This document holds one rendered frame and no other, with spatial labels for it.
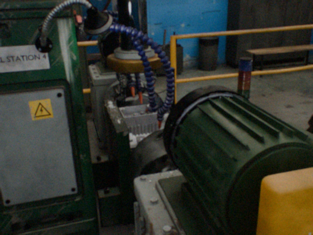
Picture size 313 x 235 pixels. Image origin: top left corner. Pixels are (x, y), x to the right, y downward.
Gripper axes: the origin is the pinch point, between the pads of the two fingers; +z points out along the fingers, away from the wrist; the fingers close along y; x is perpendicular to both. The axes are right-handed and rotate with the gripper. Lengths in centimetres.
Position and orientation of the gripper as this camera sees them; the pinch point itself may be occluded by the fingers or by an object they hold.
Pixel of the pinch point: (312, 132)
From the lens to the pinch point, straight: 106.4
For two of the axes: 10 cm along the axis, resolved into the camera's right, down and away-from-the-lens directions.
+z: -1.4, 5.4, 8.3
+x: 2.4, 8.3, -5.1
